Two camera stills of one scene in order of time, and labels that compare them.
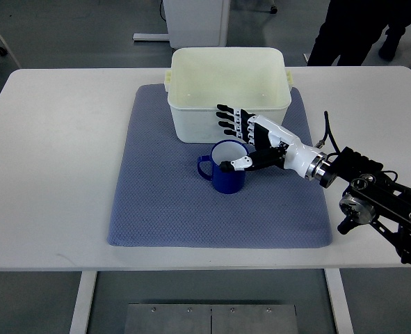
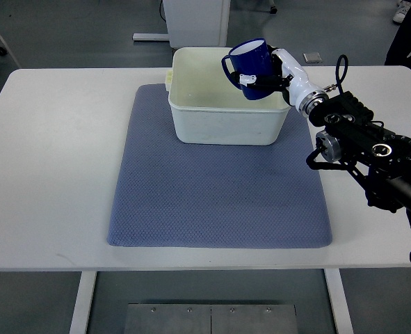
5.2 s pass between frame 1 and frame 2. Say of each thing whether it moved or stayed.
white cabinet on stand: stayed
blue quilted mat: stayed
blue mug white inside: moved
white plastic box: stayed
